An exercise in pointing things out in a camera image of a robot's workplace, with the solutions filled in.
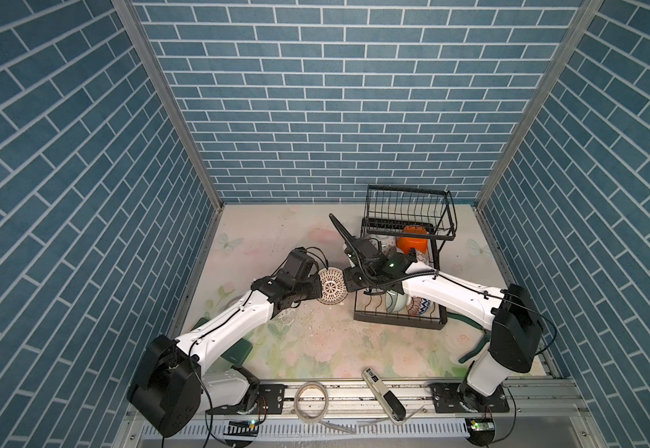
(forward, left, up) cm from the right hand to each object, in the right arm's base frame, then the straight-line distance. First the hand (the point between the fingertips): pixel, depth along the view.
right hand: (343, 275), depth 83 cm
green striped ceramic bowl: (-5, -16, -5) cm, 18 cm away
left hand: (-3, +6, -2) cm, 7 cm away
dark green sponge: (-22, +30, -12) cm, 39 cm away
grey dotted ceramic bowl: (-2, +3, -3) cm, 5 cm away
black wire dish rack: (+23, -19, -4) cm, 31 cm away
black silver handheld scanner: (-32, -15, -9) cm, 36 cm away
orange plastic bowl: (+20, -26, -8) cm, 34 cm away
